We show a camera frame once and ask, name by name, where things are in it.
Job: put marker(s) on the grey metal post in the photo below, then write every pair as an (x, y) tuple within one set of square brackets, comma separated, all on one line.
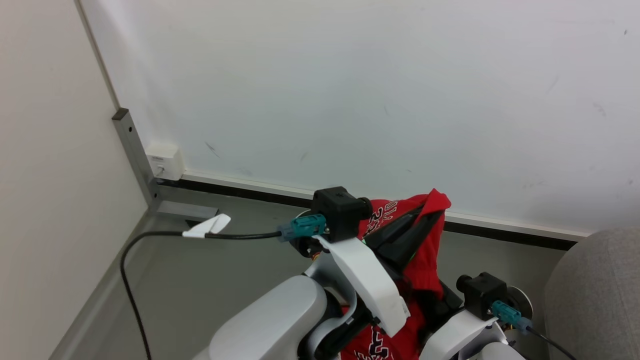
[(132, 145)]

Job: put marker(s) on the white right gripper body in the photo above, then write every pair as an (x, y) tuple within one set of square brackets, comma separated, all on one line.
[(452, 335)]

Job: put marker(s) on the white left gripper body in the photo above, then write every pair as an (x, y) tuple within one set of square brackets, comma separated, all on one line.
[(372, 280)]

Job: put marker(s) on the teal left camera connector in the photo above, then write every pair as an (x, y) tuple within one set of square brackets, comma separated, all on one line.
[(307, 226)]

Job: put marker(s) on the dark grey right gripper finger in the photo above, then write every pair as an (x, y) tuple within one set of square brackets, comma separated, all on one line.
[(445, 305)]

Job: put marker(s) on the red printed jersey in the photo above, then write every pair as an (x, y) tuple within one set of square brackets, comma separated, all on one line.
[(425, 272)]

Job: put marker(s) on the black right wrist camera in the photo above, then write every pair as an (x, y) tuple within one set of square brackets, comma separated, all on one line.
[(482, 295)]

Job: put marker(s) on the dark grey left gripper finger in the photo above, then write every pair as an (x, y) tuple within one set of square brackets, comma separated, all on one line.
[(415, 245), (395, 229)]

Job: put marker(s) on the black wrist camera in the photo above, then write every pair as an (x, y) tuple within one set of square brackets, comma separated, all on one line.
[(340, 210), (482, 295)]

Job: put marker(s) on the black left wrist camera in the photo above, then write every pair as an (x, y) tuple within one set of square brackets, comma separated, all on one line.
[(340, 210)]

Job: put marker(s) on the grey metal foot bracket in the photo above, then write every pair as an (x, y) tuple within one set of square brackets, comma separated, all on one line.
[(187, 210)]

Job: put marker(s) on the teal right camera connector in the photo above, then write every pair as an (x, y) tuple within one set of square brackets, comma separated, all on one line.
[(506, 312)]

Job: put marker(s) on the grey fabric sofa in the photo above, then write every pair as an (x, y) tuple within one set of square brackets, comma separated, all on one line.
[(600, 300)]

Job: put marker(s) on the white wall outlet box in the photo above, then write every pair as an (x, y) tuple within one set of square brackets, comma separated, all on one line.
[(165, 161)]

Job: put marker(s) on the black round levelling foot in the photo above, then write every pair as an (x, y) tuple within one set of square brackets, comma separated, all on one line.
[(192, 222)]

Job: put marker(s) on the white partition bottom rail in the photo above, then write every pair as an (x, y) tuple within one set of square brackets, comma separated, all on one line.
[(250, 184)]

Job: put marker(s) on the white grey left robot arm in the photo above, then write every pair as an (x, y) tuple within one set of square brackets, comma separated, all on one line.
[(270, 320)]

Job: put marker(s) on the teal camera connector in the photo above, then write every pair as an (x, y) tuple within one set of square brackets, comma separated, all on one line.
[(307, 226), (506, 312)]

